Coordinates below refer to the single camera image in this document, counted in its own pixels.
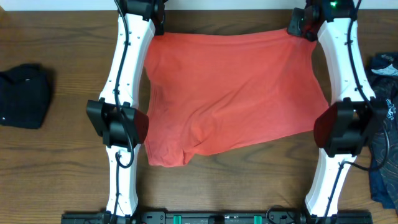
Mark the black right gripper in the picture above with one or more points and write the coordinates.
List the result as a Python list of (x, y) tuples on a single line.
[(293, 27)]

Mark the red orange t-shirt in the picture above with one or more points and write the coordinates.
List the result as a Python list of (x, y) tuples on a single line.
[(213, 93)]

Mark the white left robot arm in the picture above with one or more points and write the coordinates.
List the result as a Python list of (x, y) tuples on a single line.
[(115, 115)]

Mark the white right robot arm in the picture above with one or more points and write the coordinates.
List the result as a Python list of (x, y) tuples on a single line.
[(354, 116)]

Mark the dark patterned garment pile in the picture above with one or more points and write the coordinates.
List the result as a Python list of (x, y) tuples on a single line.
[(382, 76)]

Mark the folded black garment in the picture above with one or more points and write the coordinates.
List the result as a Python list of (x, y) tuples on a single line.
[(25, 96)]

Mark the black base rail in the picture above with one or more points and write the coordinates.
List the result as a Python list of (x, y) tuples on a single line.
[(272, 217)]

